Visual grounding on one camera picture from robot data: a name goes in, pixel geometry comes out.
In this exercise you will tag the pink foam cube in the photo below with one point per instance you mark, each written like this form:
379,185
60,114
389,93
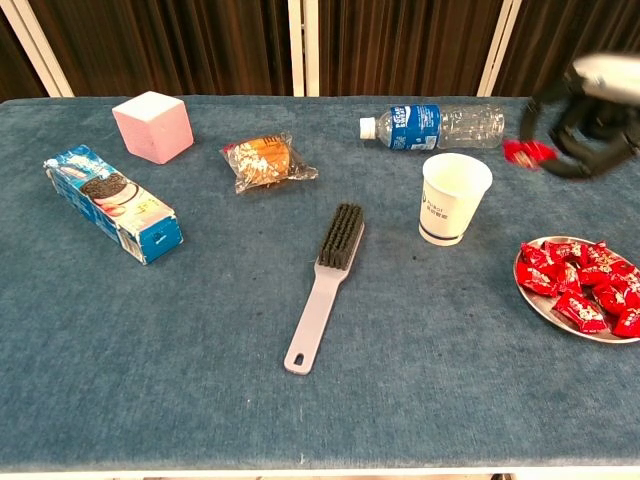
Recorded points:
150,130

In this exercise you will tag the bread in clear wrapper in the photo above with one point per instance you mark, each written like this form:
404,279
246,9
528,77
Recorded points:
265,160

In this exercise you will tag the white frame post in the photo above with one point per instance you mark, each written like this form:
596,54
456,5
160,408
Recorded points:
499,50
296,50
312,50
40,55

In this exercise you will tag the blue table cloth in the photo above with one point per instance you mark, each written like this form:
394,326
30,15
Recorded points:
200,325

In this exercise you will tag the clear bottle blue label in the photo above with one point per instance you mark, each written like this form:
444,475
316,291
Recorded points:
415,127

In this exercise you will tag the dark brown curtain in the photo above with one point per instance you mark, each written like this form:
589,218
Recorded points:
175,45
400,45
550,30
15,70

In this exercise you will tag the white paper cup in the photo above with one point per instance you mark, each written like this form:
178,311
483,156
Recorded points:
450,210

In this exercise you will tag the blue Oreo cookie box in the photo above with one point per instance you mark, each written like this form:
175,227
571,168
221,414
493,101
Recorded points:
110,200

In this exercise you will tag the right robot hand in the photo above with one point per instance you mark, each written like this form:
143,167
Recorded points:
605,80

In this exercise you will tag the grey brush black bristles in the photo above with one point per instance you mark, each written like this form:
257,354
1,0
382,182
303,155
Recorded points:
322,300

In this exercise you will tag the silver metal plate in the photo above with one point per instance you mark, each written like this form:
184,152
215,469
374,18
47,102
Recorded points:
542,302

